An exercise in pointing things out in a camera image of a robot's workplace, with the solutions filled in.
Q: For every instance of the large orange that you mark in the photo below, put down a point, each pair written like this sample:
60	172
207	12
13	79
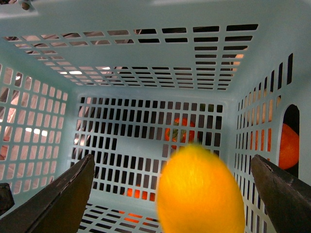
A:
289	145

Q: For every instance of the small yellow lemon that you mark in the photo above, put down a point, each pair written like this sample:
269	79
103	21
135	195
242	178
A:
198	194

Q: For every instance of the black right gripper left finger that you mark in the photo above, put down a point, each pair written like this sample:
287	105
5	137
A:
59	207

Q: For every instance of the light blue plastic basket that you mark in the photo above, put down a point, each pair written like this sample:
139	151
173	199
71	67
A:
107	77

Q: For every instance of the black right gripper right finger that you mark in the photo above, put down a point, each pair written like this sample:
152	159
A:
287	199

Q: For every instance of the orange persimmon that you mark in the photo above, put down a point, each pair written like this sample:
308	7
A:
176	135

